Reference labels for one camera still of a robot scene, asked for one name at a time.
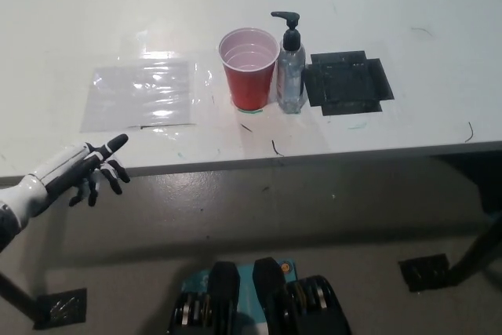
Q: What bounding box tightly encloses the clear plastic sheet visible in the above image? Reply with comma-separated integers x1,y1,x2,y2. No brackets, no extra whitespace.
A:
79,60,197,134

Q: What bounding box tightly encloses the black tape patch on table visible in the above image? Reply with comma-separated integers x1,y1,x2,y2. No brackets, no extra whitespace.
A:
303,49,395,118

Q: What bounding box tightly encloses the red plastic cup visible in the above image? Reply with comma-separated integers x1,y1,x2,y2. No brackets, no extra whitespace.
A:
218,27,281,111

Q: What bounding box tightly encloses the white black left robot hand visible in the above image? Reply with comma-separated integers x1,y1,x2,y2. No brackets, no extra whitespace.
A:
23,133,132,217

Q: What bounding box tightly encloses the clear pump hand soap bottle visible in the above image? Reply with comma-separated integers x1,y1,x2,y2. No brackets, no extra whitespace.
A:
270,10,307,115

